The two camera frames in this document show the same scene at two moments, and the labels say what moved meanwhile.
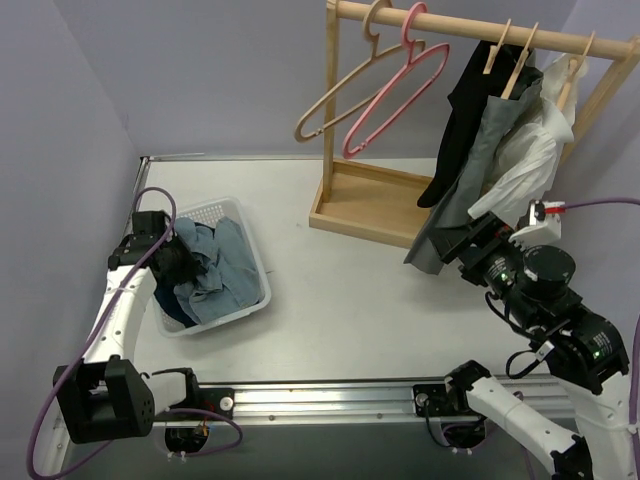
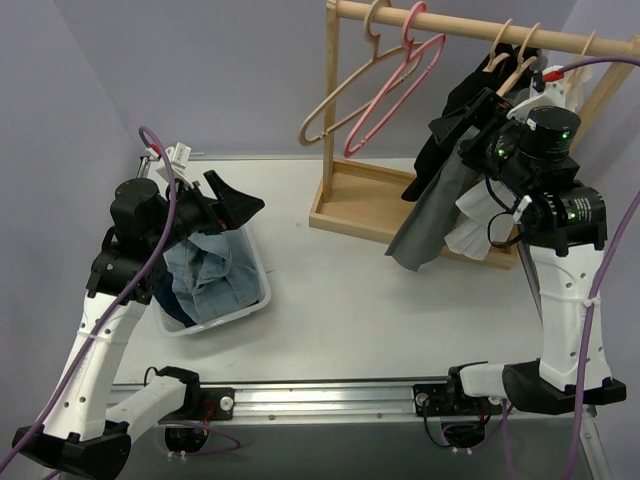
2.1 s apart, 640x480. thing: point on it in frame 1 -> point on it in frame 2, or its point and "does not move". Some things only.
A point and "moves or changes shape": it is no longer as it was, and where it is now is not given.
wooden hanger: [494, 48] moves or changes shape
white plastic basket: [210, 213] does not move
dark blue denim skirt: [168, 300] does not move
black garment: [464, 103] moves or changes shape
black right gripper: [465, 245] -> [480, 116]
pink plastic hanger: [413, 58] moves or changes shape
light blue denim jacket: [231, 278] does not move
